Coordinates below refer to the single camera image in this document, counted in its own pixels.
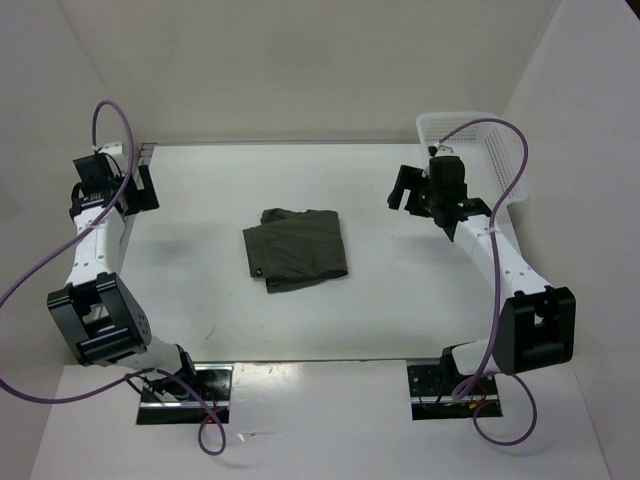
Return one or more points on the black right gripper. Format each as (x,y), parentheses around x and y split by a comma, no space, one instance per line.
(409,178)

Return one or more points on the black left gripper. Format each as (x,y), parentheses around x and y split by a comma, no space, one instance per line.
(142,199)

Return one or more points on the olive green shorts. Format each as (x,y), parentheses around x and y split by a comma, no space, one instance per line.
(291,250)

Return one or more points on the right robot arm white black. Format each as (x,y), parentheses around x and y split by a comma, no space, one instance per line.
(533,325)

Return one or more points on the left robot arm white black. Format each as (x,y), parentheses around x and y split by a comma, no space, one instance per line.
(99,318)

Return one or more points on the white perforated plastic basket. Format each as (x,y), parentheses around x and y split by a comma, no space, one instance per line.
(491,152)

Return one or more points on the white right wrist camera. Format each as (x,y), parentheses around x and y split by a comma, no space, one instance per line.
(438,150)

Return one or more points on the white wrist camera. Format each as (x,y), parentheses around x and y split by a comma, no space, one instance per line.
(438,150)
(114,149)

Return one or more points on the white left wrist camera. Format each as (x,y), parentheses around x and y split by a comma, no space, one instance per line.
(114,149)

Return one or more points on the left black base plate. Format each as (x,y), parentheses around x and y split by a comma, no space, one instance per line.
(213,385)

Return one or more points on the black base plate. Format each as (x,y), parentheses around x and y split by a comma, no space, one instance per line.
(430,395)
(213,385)

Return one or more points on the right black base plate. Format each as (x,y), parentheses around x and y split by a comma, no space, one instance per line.
(430,395)

